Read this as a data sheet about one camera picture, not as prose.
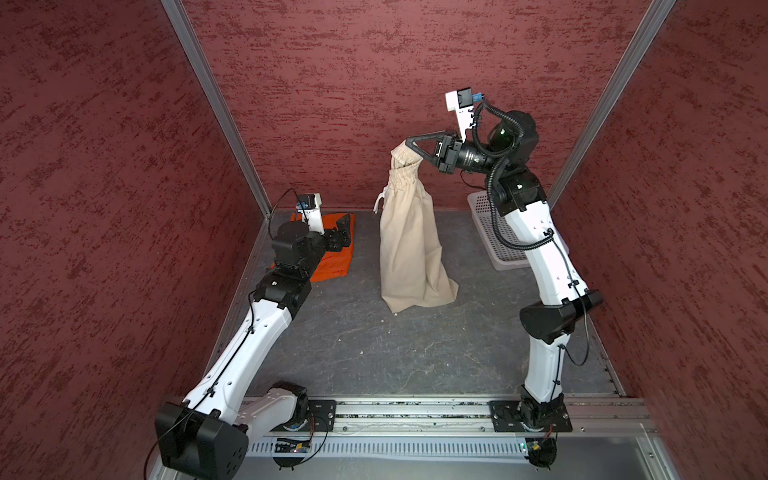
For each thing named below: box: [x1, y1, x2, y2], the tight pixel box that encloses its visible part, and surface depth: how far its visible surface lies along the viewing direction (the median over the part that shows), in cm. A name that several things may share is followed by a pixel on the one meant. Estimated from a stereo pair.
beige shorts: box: [373, 140, 458, 314], surface depth 72 cm
